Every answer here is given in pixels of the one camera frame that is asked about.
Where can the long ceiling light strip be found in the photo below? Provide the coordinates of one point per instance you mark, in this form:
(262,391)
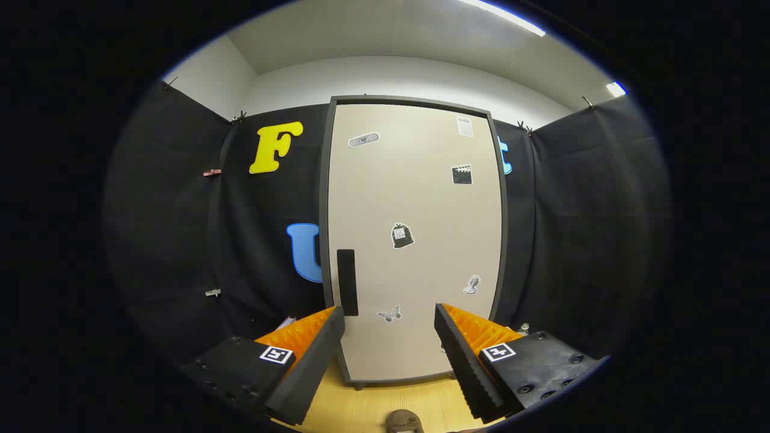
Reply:
(511,18)

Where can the black cloth clip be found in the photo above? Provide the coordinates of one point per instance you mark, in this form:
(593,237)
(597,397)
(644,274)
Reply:
(171,83)
(588,102)
(525,127)
(239,116)

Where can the brown fuzzy shoe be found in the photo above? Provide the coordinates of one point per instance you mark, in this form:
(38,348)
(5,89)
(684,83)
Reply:
(404,417)

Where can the dark grey shoe cabinet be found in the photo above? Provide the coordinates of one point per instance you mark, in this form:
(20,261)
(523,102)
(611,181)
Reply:
(325,198)

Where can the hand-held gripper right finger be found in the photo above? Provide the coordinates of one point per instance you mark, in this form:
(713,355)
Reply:
(466,373)

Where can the small ceiling light panel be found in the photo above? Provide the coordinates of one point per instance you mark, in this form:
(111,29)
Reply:
(616,89)

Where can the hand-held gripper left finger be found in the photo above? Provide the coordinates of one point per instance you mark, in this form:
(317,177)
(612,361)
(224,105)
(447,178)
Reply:
(313,373)

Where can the yellow spine book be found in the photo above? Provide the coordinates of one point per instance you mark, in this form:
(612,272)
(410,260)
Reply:
(288,322)

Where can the black backdrop cloth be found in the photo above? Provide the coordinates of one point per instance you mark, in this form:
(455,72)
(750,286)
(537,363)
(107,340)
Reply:
(168,240)

